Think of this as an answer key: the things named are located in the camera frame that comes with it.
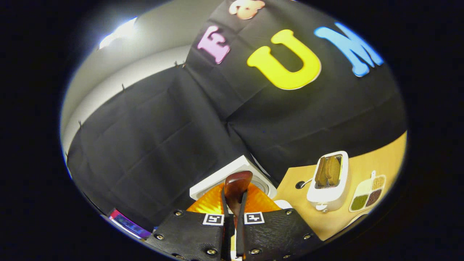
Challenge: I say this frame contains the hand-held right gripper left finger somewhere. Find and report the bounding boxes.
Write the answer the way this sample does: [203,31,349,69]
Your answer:
[145,183,233,261]

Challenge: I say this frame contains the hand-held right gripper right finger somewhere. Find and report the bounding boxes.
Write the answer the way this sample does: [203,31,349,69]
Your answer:
[236,183,324,261]

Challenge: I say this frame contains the brown wooden spoon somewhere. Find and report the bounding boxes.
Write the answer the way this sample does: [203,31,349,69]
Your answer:
[224,170,253,260]

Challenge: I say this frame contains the white rice cooker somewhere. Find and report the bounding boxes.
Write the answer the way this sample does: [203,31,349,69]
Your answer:
[189,155,293,211]

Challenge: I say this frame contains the white toaster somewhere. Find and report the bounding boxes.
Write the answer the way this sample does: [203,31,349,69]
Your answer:
[306,151,349,213]

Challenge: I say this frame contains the toast slice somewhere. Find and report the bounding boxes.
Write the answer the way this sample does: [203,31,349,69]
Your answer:
[326,156,341,186]
[315,157,327,187]

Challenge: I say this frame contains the white divided grain dish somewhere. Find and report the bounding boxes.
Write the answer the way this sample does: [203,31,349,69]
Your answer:
[349,170,387,213]

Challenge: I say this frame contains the black backdrop cloth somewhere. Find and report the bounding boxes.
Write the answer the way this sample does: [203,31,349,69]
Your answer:
[66,0,407,232]

